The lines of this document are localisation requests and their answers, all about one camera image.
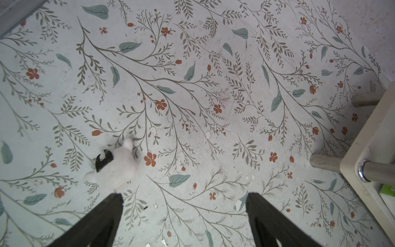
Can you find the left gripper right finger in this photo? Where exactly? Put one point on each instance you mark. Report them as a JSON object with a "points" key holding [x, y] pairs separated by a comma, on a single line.
{"points": [[270, 228]]}

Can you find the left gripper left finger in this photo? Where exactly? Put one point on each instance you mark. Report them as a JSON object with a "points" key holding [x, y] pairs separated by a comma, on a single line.
{"points": [[98, 228]]}

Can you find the white two-tier shelf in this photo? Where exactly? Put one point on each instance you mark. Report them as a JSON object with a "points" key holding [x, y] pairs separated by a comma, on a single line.
{"points": [[370, 161]]}

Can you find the small white toy figure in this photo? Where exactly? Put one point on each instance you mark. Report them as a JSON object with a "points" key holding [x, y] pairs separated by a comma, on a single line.
{"points": [[113, 171]]}

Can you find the floral table mat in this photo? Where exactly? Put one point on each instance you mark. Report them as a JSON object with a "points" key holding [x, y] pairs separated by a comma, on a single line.
{"points": [[219, 99]]}

